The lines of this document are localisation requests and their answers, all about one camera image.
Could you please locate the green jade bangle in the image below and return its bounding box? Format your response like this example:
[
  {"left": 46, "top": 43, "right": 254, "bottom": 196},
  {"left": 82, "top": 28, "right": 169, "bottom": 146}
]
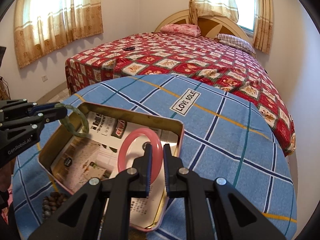
[{"left": 54, "top": 103, "right": 89, "bottom": 138}]

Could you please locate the printed paper in box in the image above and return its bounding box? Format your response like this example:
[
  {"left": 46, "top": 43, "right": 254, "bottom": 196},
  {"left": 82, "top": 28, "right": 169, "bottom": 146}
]
[{"left": 50, "top": 111, "right": 184, "bottom": 231}]

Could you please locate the plaid pillow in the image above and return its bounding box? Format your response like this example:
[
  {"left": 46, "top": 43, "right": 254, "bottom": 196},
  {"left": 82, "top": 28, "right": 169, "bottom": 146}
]
[{"left": 215, "top": 34, "right": 255, "bottom": 54}]

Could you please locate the right window curtain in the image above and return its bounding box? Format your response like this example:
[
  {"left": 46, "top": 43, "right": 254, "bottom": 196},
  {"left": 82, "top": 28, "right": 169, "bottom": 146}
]
[{"left": 253, "top": 0, "right": 274, "bottom": 55}]

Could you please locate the blue plaid tablecloth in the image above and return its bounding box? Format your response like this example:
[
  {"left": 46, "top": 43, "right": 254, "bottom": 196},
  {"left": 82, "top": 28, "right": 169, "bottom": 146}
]
[{"left": 11, "top": 74, "right": 298, "bottom": 240}]

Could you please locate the pink bangle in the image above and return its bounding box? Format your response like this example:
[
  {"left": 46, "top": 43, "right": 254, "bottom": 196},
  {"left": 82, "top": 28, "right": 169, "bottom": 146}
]
[{"left": 117, "top": 128, "right": 163, "bottom": 183}]

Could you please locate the pink tin box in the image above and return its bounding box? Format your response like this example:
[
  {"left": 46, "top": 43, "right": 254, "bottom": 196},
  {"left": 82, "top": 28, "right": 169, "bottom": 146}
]
[{"left": 39, "top": 102, "right": 184, "bottom": 232}]

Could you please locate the window curtain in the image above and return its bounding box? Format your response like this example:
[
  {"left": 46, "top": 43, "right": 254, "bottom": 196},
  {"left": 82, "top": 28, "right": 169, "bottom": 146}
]
[
  {"left": 189, "top": 0, "right": 239, "bottom": 25},
  {"left": 253, "top": 0, "right": 274, "bottom": 55},
  {"left": 14, "top": 0, "right": 103, "bottom": 69}
]

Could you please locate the brown wooden bead bracelet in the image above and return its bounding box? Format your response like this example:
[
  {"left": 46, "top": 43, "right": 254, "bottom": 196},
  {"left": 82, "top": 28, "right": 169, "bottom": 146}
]
[{"left": 41, "top": 191, "right": 70, "bottom": 222}]

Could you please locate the left window curtain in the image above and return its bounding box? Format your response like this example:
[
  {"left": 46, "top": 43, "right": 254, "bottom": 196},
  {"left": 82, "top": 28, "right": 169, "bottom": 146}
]
[{"left": 14, "top": 0, "right": 103, "bottom": 69}]

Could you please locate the window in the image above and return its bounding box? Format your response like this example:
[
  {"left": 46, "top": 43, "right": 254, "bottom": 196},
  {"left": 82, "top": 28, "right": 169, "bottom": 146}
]
[{"left": 235, "top": 0, "right": 255, "bottom": 33}]

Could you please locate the black object on bed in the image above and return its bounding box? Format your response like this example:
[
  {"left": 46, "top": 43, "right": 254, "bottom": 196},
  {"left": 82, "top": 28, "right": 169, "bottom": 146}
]
[{"left": 123, "top": 47, "right": 135, "bottom": 51}]

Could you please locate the pink pillow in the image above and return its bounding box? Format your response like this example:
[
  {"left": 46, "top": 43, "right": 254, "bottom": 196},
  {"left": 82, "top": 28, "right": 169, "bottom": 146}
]
[{"left": 160, "top": 24, "right": 201, "bottom": 37}]

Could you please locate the wooden headboard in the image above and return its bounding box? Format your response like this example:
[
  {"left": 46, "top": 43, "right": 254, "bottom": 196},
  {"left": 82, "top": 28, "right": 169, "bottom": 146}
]
[{"left": 155, "top": 10, "right": 252, "bottom": 44}]

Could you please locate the wall socket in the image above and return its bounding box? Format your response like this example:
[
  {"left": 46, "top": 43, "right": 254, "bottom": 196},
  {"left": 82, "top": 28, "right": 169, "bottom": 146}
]
[{"left": 42, "top": 75, "right": 48, "bottom": 82}]

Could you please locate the middle window curtain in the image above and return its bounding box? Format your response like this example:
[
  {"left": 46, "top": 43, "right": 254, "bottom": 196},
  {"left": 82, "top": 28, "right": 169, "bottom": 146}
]
[{"left": 189, "top": 0, "right": 239, "bottom": 25}]

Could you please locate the bed with red quilt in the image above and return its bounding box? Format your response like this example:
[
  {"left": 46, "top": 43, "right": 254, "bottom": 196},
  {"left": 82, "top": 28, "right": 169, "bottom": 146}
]
[{"left": 65, "top": 33, "right": 296, "bottom": 155}]

